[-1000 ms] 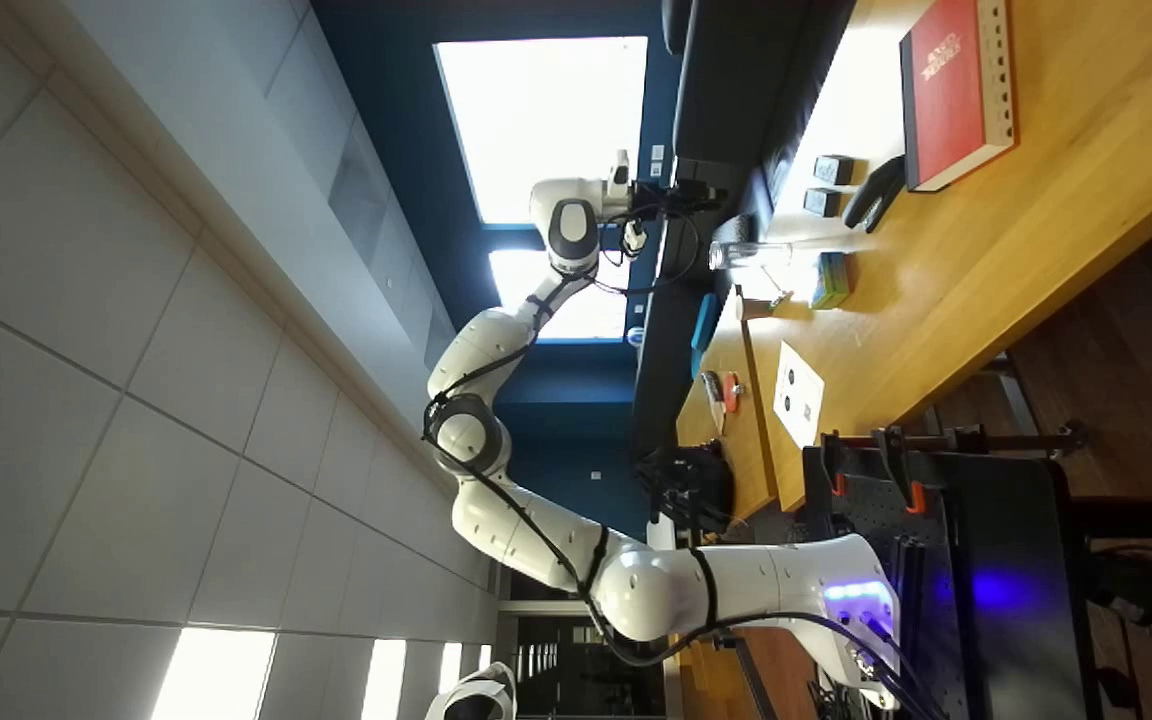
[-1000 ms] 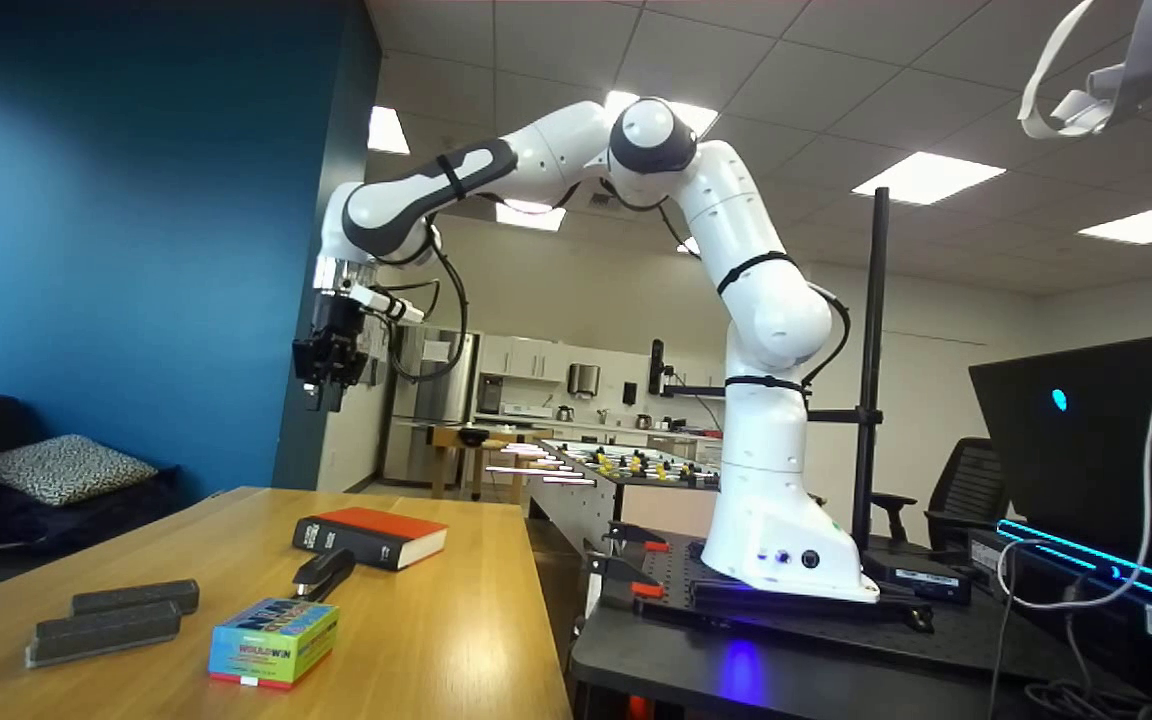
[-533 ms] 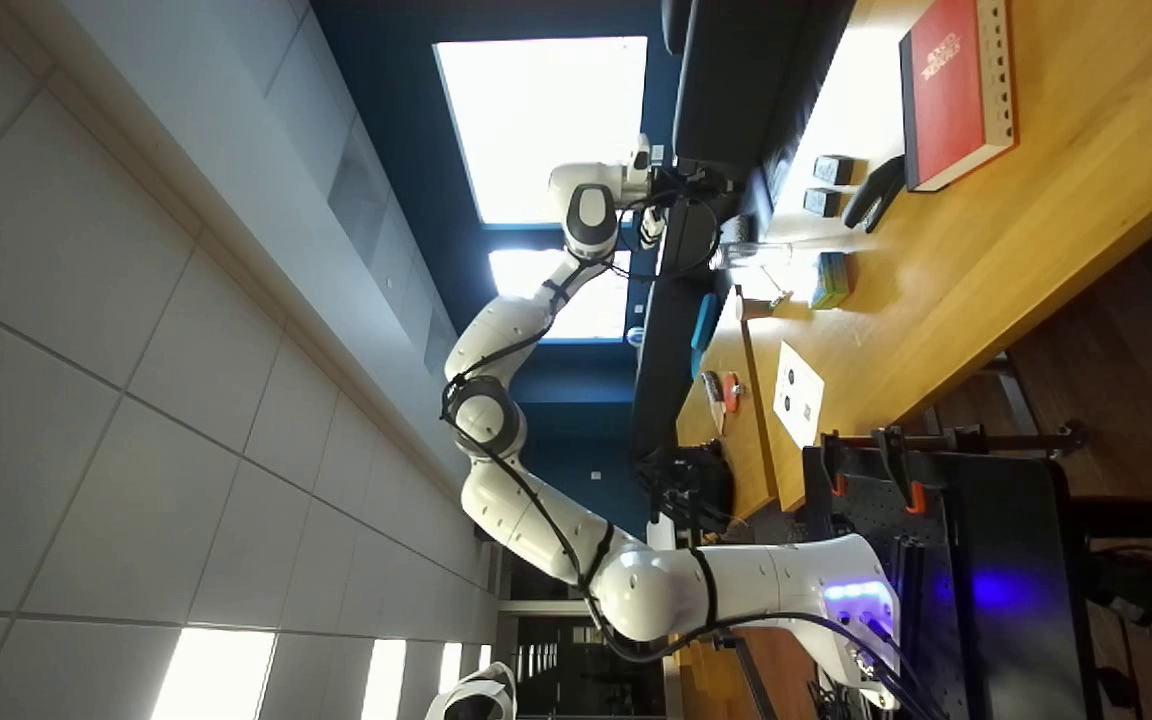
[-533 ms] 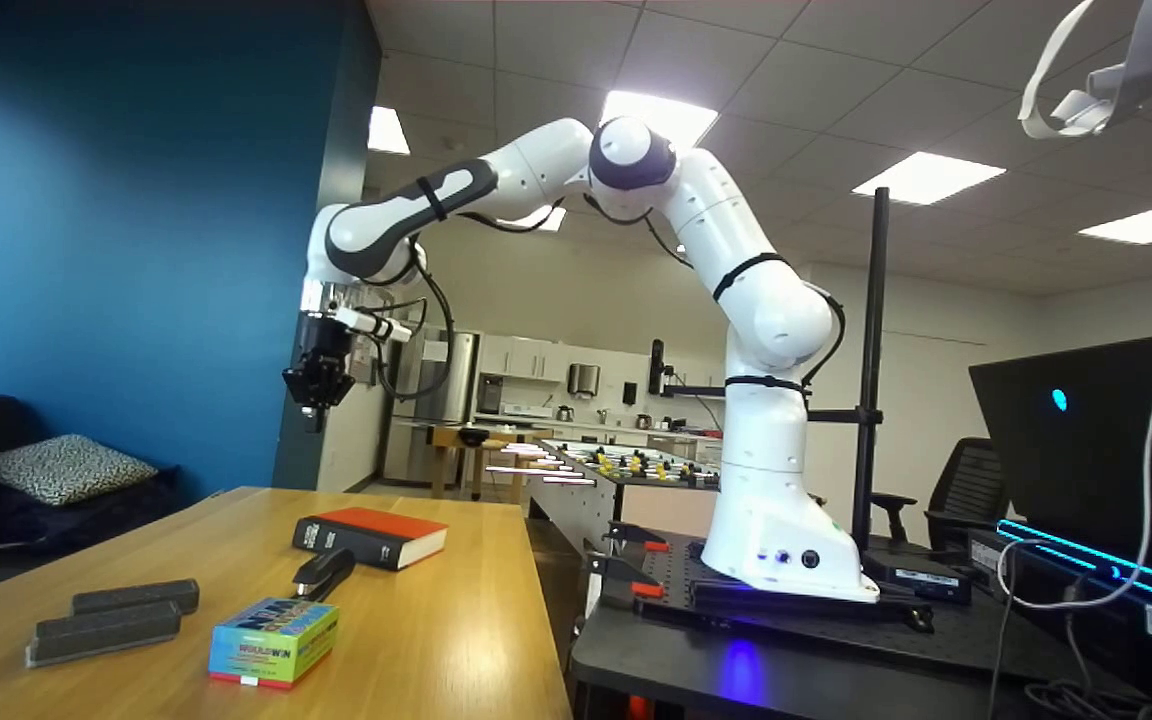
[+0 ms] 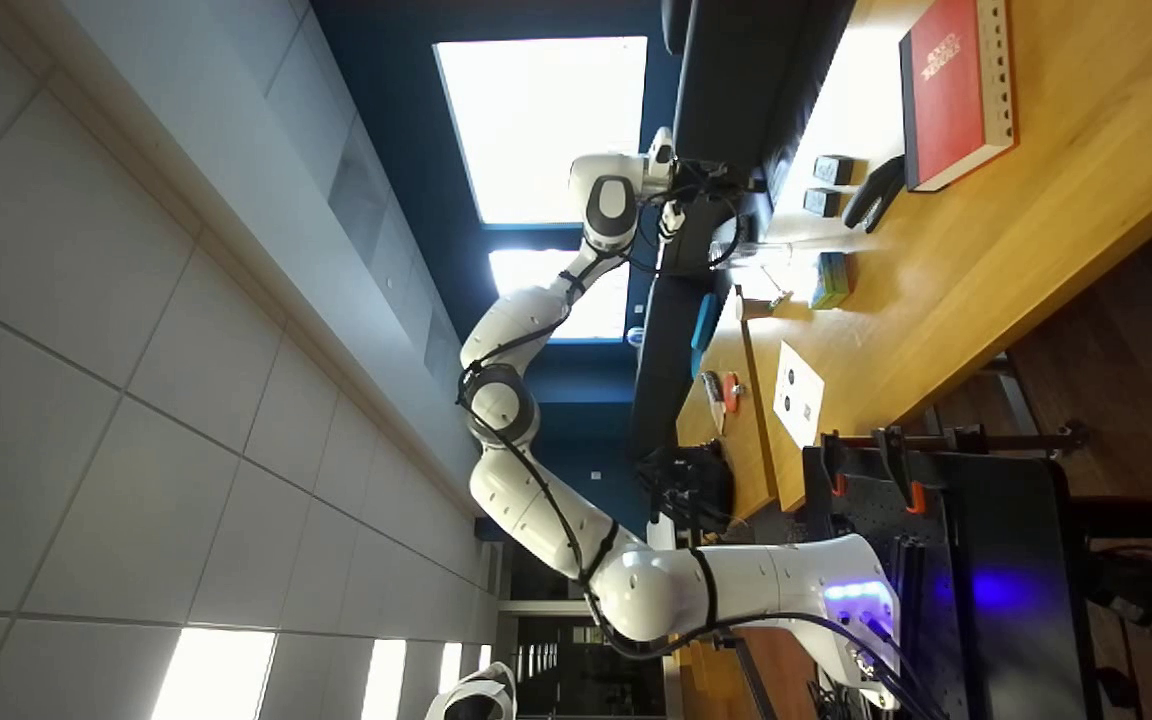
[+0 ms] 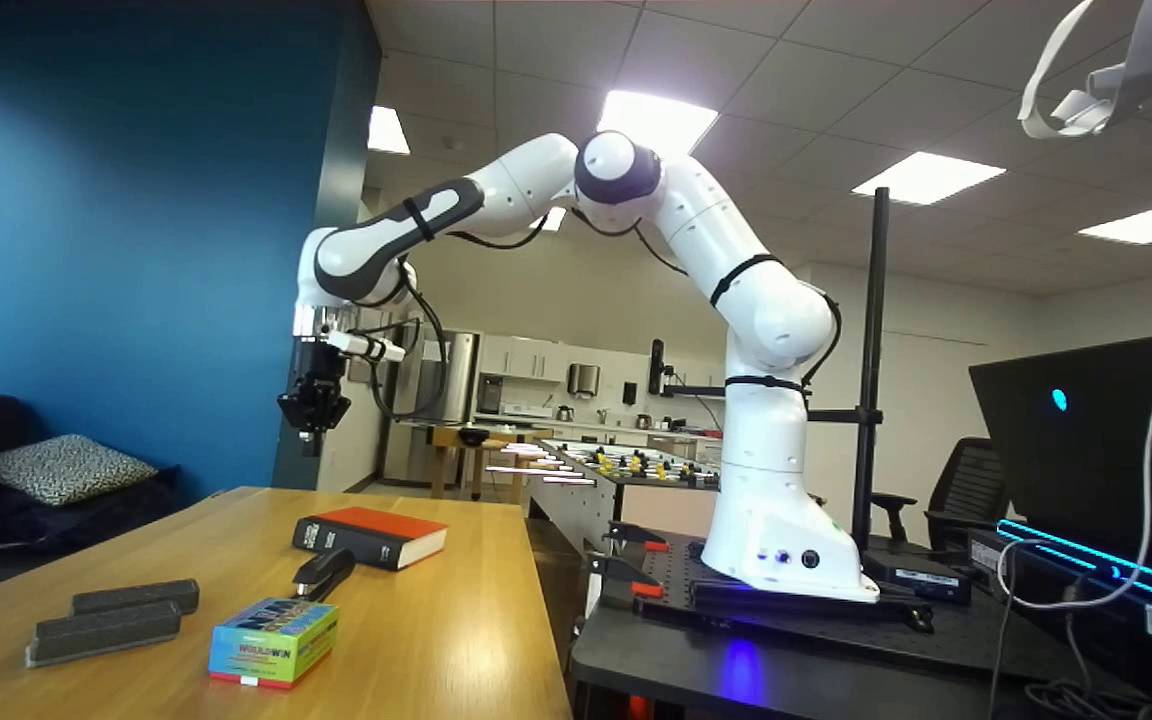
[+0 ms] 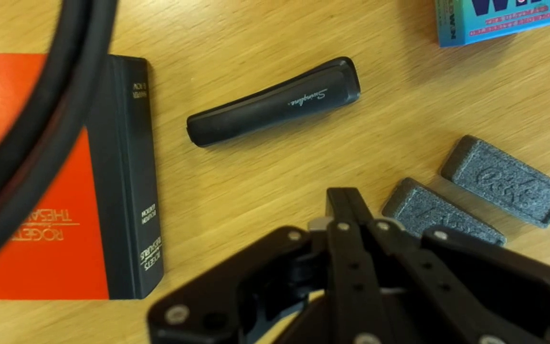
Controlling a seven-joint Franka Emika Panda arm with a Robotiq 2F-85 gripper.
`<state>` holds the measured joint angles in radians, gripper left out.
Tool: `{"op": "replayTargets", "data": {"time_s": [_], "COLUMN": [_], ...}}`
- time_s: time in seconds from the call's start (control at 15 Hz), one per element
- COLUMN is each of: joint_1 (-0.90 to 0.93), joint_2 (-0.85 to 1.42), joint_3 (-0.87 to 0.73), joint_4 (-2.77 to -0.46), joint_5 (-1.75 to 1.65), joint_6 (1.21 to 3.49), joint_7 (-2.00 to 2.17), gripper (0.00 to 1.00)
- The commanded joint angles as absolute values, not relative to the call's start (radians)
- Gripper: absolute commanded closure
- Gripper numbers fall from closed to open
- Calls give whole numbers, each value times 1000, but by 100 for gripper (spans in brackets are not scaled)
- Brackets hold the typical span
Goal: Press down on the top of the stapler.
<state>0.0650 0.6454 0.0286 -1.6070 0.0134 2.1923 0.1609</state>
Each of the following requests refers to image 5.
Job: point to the red hardcover book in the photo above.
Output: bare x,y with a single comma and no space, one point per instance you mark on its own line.
953,86

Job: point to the colourful card game box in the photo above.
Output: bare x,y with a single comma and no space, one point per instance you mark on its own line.
835,282

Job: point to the bright window pane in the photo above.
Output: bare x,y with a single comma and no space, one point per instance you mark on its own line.
578,293
542,126

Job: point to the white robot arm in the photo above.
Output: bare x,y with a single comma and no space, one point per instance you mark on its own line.
521,322

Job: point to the dark sofa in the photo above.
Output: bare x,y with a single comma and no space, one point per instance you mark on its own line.
759,81

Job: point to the black robot cart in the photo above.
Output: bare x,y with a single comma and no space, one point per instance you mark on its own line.
1001,587

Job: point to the grey rectangular block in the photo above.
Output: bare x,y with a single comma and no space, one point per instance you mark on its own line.
836,169
825,203

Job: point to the orange black clamp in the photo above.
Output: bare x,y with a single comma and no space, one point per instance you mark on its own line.
843,485
917,497

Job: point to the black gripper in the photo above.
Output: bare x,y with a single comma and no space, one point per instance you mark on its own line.
703,223

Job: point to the white printed paper sheet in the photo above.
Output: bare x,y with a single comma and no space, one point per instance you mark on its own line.
798,394

